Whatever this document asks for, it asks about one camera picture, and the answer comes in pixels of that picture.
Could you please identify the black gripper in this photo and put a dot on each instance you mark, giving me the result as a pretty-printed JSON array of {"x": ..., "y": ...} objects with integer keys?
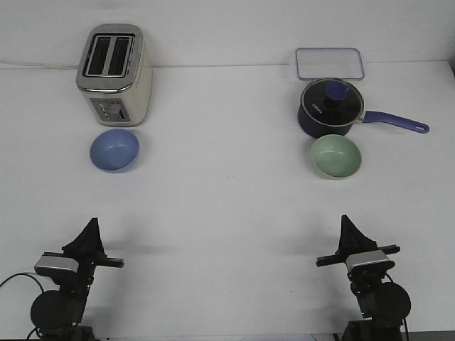
[
  {"x": 353, "y": 241},
  {"x": 80, "y": 250}
]

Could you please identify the green bowl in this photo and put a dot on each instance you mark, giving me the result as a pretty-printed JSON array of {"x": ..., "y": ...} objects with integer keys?
[{"x": 336, "y": 157}]

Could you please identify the blue bowl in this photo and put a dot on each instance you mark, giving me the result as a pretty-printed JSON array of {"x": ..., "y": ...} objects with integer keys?
[{"x": 115, "y": 151}]

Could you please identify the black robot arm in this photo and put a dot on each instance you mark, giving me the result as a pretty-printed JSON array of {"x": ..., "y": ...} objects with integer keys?
[
  {"x": 384, "y": 304},
  {"x": 57, "y": 314}
]

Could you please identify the dark blue saucepan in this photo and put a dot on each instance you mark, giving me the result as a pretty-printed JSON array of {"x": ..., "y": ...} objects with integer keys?
[{"x": 317, "y": 130}]

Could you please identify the glass pot lid blue knob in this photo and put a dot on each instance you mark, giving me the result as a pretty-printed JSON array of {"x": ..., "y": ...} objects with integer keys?
[{"x": 331, "y": 101}]

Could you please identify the silver two-slot toaster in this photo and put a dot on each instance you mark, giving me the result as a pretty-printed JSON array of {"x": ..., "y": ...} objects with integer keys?
[{"x": 115, "y": 74}]

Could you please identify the clear blue-rimmed container lid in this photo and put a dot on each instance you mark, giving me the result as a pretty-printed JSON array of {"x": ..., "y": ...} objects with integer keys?
[{"x": 315, "y": 63}]

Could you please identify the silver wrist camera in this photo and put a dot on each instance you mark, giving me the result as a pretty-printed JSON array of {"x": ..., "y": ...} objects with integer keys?
[
  {"x": 55, "y": 262},
  {"x": 365, "y": 259}
]

